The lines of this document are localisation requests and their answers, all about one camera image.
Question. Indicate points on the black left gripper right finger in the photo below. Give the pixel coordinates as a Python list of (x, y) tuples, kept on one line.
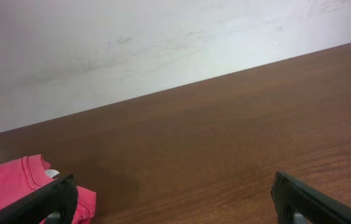
[(297, 202)]

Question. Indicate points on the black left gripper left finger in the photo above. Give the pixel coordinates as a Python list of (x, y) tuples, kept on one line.
[(54, 203)]

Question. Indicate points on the red folded t-shirt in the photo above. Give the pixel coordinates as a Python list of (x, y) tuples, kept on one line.
[(21, 177)]

